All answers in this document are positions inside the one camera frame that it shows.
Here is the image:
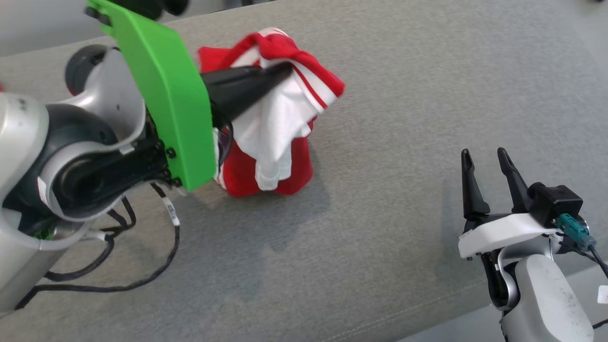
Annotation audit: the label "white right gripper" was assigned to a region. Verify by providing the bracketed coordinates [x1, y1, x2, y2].
[458, 148, 562, 260]

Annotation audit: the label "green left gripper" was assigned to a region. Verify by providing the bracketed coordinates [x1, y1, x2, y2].
[87, 0, 293, 191]

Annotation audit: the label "red white striped trousers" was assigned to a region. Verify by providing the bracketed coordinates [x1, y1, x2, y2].
[198, 27, 346, 198]

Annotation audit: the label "teal right cable connector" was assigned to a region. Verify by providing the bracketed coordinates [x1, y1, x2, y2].
[556, 214, 597, 251]

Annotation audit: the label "black cable with white label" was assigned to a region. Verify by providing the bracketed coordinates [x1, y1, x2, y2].
[15, 183, 181, 310]

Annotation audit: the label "thin black cable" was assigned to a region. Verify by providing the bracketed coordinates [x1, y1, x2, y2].
[44, 196, 137, 282]

